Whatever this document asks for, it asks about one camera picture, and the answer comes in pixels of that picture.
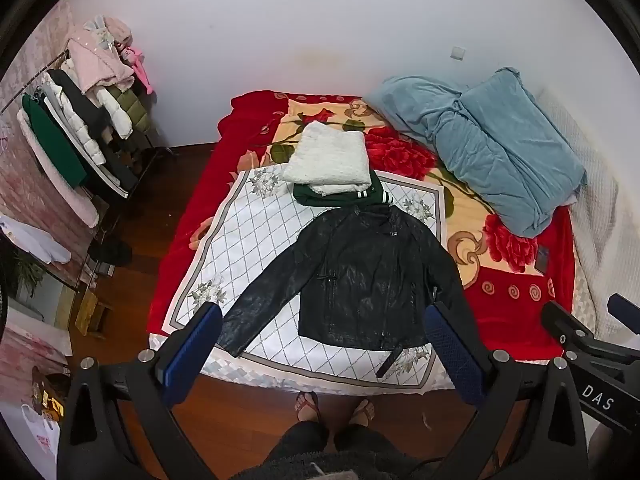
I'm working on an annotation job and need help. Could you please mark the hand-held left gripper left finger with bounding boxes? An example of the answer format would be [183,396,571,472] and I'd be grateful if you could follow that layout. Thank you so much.
[57,302,224,480]

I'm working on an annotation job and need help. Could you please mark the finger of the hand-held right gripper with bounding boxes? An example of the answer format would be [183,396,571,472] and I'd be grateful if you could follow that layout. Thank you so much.
[541,301,609,359]
[607,293,640,335]

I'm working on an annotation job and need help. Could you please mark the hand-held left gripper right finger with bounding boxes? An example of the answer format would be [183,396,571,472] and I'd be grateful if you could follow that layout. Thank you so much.
[423,301,592,480]

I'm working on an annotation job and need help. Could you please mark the black leather jacket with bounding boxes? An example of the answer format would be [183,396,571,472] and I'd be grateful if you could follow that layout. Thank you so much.
[215,204,488,379]

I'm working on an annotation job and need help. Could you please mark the black metal clothes rack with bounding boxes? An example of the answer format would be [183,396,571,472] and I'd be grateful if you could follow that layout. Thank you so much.
[0,50,177,221]

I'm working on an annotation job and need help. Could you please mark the red floral blanket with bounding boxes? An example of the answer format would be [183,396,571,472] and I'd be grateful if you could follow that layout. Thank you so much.
[146,89,576,361]

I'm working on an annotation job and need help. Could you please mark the white mattress cover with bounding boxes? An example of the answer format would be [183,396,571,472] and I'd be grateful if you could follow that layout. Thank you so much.
[535,87,640,343]

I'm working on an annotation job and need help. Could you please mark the small wooden stool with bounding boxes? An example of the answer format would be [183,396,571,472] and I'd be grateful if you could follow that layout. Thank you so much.
[74,290,113,340]

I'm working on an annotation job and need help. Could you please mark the person's right foot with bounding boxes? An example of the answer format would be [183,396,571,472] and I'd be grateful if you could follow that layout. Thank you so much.
[347,398,376,428]

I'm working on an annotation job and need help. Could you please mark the person's foot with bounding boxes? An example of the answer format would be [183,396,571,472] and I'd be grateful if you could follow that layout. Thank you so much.
[347,398,376,428]
[294,391,321,425]

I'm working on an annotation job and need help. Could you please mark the white lattice-print sheet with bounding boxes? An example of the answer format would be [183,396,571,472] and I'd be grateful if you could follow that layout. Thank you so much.
[162,165,446,391]

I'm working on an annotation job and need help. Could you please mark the black hat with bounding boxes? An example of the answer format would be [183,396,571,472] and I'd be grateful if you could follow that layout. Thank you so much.
[89,237,133,268]

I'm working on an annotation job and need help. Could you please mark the person's left foot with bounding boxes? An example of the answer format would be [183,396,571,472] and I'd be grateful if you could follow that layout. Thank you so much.
[294,391,321,425]

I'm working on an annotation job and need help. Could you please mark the person's dark pants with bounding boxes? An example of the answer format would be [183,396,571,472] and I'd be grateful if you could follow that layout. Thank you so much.
[250,419,431,480]

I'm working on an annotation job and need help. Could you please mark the white bag with red print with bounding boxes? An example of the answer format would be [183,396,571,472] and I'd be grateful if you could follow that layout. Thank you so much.
[17,402,63,480]

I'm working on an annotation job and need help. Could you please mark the green potted plant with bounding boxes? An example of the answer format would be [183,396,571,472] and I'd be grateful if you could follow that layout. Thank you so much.
[12,250,47,306]

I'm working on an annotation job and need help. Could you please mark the white hanging shirt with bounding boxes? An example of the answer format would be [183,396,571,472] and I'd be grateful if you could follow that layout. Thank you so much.
[0,214,73,266]

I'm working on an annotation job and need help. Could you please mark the pale pink cloth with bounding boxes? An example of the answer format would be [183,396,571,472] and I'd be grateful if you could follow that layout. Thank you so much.
[16,110,101,228]

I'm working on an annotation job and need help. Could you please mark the green folded striped-cuff garment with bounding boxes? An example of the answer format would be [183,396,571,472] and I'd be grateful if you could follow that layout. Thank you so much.
[292,170,392,209]

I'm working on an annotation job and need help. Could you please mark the light blue quilt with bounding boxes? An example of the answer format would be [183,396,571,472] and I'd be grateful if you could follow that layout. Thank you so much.
[362,66,587,238]

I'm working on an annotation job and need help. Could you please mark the white folded fleece sweater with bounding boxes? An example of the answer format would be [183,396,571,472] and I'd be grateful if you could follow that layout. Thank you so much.
[282,121,371,197]

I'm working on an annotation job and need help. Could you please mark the olive puffer vest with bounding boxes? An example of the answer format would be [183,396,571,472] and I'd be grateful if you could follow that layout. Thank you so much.
[107,82,152,136]

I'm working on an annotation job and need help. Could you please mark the green coat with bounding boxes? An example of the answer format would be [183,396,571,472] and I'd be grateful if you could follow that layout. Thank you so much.
[21,92,90,190]

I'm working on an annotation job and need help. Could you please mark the white puffer jacket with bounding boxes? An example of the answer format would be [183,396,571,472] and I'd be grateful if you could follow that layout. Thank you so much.
[41,71,108,166]

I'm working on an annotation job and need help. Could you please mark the black hanging garment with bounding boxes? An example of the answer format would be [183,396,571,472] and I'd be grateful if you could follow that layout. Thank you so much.
[47,67,113,136]

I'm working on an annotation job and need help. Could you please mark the small bright pink garment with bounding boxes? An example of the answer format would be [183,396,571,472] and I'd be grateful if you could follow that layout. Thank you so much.
[124,46,153,95]

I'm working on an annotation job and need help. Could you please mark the pink fleece garment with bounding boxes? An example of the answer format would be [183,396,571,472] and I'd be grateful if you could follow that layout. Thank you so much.
[66,16,136,96]

